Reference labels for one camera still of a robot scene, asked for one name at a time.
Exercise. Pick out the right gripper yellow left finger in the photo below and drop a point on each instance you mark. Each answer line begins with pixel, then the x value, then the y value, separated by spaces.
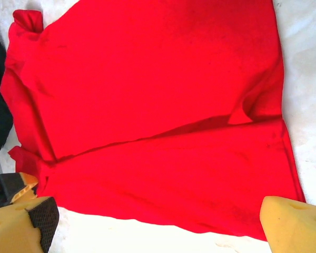
pixel 13 229

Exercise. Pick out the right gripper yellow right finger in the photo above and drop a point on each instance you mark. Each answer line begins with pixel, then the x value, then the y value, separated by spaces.
pixel 295 226

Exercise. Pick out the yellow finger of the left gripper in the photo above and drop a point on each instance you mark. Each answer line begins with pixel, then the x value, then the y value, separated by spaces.
pixel 26 188

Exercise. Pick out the red printed t-shirt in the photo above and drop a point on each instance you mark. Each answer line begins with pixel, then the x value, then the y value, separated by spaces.
pixel 147 92

